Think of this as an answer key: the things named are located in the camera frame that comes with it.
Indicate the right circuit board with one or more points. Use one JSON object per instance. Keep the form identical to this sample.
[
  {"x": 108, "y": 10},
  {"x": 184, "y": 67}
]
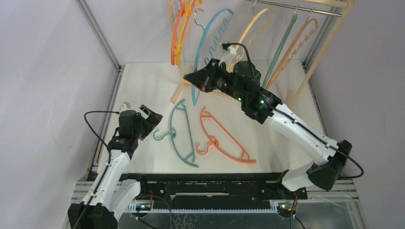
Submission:
[{"x": 287, "y": 210}]

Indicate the circuit board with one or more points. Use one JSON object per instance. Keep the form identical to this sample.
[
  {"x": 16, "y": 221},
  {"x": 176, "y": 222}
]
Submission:
[
  {"x": 143, "y": 207},
  {"x": 287, "y": 210}
]

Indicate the blue wavy hanger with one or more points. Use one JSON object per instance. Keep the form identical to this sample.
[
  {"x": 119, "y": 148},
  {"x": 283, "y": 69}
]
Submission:
[{"x": 227, "y": 15}]

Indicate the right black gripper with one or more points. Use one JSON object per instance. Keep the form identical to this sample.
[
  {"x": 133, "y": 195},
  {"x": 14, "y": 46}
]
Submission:
[{"x": 207, "y": 78}]

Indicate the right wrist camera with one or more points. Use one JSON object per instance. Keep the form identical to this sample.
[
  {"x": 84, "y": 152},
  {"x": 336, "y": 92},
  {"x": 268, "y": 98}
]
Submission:
[{"x": 229, "y": 53}]

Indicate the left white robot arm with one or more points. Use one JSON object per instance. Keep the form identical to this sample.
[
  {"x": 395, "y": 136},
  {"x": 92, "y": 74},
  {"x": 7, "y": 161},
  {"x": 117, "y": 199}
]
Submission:
[{"x": 104, "y": 204}]

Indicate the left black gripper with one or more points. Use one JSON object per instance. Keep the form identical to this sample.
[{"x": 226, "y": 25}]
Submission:
[{"x": 153, "y": 119}]

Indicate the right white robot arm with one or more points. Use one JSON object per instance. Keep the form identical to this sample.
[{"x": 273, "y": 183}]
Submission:
[{"x": 328, "y": 156}]

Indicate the right aluminium frame post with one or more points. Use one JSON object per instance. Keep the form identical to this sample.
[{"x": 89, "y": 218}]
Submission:
[{"x": 321, "y": 36}]

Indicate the pale yellow wavy hanger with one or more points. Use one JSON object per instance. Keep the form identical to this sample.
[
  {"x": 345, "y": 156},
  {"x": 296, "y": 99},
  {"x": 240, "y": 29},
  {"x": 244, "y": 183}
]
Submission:
[{"x": 256, "y": 27}]

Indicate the pale green wavy hanger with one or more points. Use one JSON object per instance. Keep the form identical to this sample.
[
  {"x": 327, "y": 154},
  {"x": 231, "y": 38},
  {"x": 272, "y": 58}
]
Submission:
[{"x": 280, "y": 48}]

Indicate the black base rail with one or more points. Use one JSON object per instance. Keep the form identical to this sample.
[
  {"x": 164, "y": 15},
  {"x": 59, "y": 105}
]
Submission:
[{"x": 217, "y": 191}]

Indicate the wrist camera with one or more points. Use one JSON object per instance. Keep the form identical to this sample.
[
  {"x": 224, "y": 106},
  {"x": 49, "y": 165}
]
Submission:
[
  {"x": 124, "y": 107},
  {"x": 229, "y": 53}
]

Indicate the aluminium frame post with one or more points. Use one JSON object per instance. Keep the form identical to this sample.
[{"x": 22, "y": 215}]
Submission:
[
  {"x": 101, "y": 38},
  {"x": 321, "y": 36}
]

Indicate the left aluminium frame post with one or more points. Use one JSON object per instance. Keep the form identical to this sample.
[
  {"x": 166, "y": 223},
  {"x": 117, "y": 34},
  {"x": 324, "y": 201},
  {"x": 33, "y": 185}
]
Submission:
[{"x": 101, "y": 38}]

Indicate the left circuit board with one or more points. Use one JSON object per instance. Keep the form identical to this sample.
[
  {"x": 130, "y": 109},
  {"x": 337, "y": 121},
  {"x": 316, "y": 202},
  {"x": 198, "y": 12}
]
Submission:
[{"x": 143, "y": 207}]

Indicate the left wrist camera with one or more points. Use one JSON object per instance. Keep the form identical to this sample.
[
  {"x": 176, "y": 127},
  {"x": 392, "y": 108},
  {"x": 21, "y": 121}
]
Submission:
[{"x": 124, "y": 107}]

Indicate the yellow-orange plastic hanger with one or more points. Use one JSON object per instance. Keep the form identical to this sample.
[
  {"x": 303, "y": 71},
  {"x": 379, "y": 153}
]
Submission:
[{"x": 185, "y": 20}]

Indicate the light orange wavy hanger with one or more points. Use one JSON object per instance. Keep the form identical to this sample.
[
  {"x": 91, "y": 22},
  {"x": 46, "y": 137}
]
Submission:
[{"x": 302, "y": 36}]

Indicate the metal hanging rod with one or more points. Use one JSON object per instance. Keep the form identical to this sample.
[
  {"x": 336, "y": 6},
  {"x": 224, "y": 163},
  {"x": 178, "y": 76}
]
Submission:
[{"x": 298, "y": 8}]

